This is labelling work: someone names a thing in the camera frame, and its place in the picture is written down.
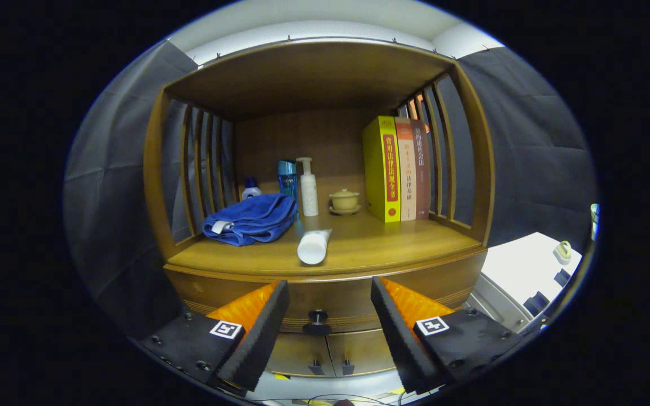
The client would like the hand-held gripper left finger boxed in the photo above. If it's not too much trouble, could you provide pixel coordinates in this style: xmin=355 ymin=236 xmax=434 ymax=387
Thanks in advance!
xmin=139 ymin=280 xmax=291 ymax=395

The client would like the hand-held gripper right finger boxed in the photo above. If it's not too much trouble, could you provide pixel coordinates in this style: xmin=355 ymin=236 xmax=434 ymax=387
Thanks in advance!
xmin=370 ymin=276 xmax=532 ymax=395

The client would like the white green tube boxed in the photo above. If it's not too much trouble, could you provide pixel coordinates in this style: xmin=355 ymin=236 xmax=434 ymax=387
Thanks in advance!
xmin=297 ymin=228 xmax=333 ymax=266

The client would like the wooden cabinet door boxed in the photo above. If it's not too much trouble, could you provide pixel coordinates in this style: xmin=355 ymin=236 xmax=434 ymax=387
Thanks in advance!
xmin=266 ymin=333 xmax=337 ymax=377
xmin=328 ymin=329 xmax=402 ymax=377

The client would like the wooden countertop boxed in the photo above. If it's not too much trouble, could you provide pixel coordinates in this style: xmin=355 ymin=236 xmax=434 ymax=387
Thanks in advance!
xmin=166 ymin=209 xmax=484 ymax=277

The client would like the white side cabinet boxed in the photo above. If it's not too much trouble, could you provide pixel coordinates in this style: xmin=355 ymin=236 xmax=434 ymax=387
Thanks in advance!
xmin=463 ymin=232 xmax=583 ymax=333

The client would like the wooden cabinet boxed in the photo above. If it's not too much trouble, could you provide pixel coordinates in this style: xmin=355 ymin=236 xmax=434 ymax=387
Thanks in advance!
xmin=143 ymin=38 xmax=496 ymax=378

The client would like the blue folded towel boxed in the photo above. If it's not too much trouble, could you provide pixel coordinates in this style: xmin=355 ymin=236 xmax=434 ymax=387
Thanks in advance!
xmin=203 ymin=193 xmax=298 ymax=247

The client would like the white pump bottle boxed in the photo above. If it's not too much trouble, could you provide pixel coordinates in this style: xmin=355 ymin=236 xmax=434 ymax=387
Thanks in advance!
xmin=296 ymin=157 xmax=319 ymax=217

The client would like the beige lidded teacup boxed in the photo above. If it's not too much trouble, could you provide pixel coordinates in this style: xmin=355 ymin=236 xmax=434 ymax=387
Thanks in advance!
xmin=328 ymin=188 xmax=362 ymax=216

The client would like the tall blue bottle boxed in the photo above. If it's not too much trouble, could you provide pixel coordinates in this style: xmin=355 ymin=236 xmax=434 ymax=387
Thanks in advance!
xmin=278 ymin=160 xmax=300 ymax=219

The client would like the beige orange book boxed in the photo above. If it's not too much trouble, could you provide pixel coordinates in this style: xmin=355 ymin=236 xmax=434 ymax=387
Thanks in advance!
xmin=394 ymin=117 xmax=417 ymax=222

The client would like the brown book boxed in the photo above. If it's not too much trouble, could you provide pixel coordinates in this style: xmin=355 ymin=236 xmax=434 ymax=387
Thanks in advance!
xmin=411 ymin=119 xmax=432 ymax=220

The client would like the yellow book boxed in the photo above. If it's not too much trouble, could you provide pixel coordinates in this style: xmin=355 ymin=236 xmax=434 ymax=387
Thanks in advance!
xmin=362 ymin=116 xmax=402 ymax=223

